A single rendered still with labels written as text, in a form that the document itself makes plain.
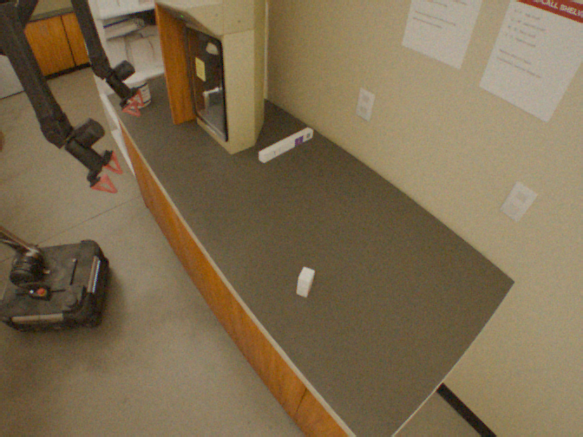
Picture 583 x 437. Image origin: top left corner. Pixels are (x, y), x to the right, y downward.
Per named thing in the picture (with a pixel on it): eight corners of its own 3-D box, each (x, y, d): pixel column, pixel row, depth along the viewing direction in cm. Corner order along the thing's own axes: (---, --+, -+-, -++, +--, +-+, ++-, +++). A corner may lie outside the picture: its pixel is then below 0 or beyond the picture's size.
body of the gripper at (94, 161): (110, 152, 90) (94, 137, 85) (103, 172, 84) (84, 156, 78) (97, 162, 92) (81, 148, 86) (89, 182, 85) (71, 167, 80)
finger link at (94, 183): (126, 177, 93) (104, 159, 86) (121, 192, 88) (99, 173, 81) (112, 187, 94) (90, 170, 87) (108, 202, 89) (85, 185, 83)
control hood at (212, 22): (185, 19, 105) (182, -7, 97) (224, 35, 88) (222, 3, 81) (156, 25, 99) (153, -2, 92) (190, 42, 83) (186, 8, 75)
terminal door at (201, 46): (195, 114, 134) (186, 25, 105) (228, 143, 119) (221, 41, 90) (194, 114, 134) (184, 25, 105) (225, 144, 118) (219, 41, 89)
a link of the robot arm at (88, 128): (55, 121, 77) (44, 136, 72) (79, 98, 75) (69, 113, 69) (84, 146, 86) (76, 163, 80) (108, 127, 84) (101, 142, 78)
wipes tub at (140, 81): (147, 95, 159) (141, 70, 148) (153, 103, 152) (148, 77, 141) (125, 103, 153) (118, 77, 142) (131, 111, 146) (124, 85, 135)
